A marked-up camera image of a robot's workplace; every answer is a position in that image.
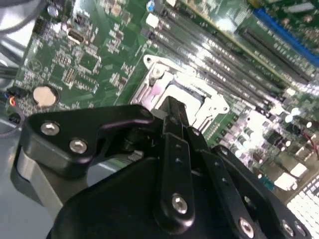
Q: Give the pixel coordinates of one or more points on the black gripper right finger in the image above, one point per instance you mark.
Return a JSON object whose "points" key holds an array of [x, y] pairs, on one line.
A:
{"points": [[224, 179]]}

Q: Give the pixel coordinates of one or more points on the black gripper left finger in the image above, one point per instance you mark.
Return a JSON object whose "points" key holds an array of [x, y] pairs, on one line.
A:
{"points": [[62, 129]]}

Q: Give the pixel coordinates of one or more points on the silver CPU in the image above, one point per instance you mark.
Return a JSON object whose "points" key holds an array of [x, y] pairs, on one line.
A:
{"points": [[178, 87]]}

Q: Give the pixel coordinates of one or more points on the metal socket cover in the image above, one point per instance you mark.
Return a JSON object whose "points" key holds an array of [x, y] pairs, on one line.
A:
{"points": [[211, 107]]}

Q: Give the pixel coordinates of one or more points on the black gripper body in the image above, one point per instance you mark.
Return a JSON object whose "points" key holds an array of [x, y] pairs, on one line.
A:
{"points": [[112, 211]]}

